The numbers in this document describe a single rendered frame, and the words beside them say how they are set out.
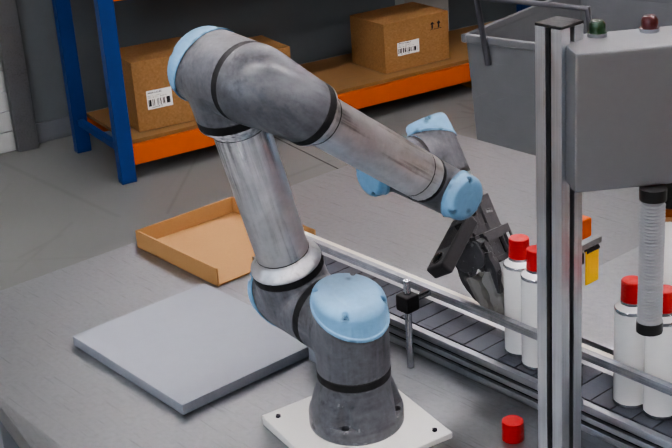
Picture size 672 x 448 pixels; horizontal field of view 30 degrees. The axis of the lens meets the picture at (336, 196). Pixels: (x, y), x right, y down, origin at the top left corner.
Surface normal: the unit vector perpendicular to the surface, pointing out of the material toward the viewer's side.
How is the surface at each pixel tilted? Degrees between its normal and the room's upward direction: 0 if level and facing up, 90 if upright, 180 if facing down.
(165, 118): 90
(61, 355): 0
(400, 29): 90
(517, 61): 94
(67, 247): 0
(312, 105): 77
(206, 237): 0
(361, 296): 11
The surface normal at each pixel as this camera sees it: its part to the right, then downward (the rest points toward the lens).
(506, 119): -0.63, 0.38
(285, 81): 0.31, -0.24
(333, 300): 0.02, -0.86
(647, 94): 0.11, 0.36
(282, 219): 0.51, 0.36
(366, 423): 0.16, 0.11
